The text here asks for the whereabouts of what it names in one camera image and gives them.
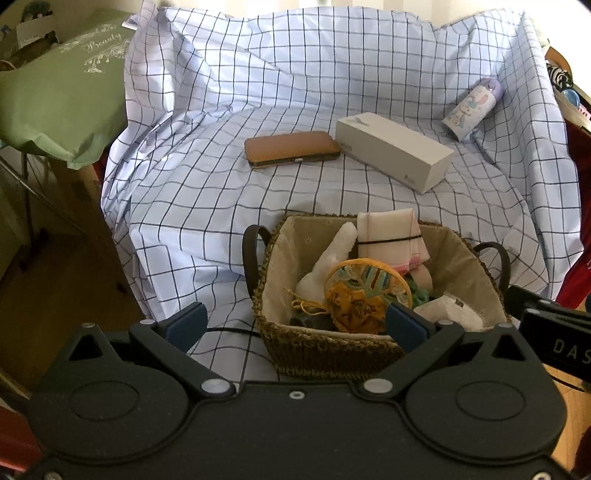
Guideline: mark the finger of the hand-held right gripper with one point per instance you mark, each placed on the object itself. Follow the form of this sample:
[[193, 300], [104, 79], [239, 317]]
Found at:
[[526, 300]]

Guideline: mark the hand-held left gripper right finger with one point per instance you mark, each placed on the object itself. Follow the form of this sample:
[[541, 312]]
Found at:
[[406, 327]]

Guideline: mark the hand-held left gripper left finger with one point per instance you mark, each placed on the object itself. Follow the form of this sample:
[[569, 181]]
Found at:
[[187, 323]]

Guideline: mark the green plush plant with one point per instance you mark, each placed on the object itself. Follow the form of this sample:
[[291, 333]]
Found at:
[[419, 297]]

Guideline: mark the white gauze pack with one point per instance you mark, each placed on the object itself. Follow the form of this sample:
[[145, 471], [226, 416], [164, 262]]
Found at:
[[450, 314]]

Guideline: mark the orange embroidered pouch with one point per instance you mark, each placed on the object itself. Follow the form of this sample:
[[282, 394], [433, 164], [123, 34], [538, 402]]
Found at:
[[374, 277]]

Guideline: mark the woven basket with beige lining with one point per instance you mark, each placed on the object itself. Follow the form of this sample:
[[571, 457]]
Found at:
[[323, 355]]

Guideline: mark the towel with black band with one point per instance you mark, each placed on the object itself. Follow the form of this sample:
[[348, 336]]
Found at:
[[390, 240]]

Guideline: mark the white fluffy cloth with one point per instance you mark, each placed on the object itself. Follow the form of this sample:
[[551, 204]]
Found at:
[[330, 261]]

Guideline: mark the red cloth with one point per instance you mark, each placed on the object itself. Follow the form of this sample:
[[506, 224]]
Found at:
[[577, 230]]

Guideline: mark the white checked cloth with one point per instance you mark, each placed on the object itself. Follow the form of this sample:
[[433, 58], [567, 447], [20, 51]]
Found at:
[[207, 161]]

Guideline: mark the long white cardboard box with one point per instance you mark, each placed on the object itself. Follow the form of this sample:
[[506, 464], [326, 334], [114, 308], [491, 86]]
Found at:
[[392, 145]]

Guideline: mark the printed pastel bottle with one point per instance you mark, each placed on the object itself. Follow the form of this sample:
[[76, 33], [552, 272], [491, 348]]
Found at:
[[472, 110]]

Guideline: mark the brown leather case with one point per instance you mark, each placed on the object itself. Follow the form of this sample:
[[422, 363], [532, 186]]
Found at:
[[293, 150]]

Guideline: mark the blue round object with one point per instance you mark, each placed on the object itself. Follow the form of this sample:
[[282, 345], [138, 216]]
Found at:
[[570, 98]]

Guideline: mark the zebra striped item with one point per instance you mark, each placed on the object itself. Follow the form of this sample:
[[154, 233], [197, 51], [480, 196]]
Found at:
[[561, 74]]

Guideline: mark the brown cardboard piece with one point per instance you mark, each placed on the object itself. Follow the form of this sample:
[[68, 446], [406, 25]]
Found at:
[[34, 34]]

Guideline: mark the metal rack frame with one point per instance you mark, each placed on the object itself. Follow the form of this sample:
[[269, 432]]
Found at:
[[23, 184]]

